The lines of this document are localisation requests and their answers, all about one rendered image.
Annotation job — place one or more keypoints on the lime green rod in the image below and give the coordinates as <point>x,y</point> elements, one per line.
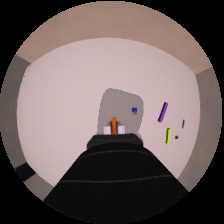
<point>168,135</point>

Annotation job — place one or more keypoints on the purple rod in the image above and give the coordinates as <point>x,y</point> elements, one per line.
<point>160,119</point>

